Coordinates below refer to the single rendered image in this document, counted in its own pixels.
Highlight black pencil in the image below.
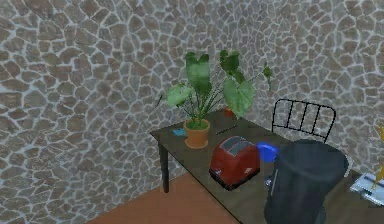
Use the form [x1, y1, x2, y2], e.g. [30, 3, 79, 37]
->
[215, 124, 238, 136]

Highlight black metal chair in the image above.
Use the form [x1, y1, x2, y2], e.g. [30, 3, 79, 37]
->
[271, 98, 337, 144]

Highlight grey white book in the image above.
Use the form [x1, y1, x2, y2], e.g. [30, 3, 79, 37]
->
[349, 172, 384, 207]

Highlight blue mug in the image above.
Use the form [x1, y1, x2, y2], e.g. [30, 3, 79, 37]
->
[256, 141, 279, 164]

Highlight yellow pointed object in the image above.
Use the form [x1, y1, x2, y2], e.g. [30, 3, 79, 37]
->
[372, 125, 384, 190]

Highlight dark wooden table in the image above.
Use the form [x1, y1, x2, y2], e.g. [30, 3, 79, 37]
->
[149, 108, 384, 224]

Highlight red toaster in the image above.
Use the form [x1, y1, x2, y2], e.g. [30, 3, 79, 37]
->
[208, 135, 261, 192]

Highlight houseplant in orange pot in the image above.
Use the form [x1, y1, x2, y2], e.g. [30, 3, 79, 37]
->
[155, 49, 274, 150]

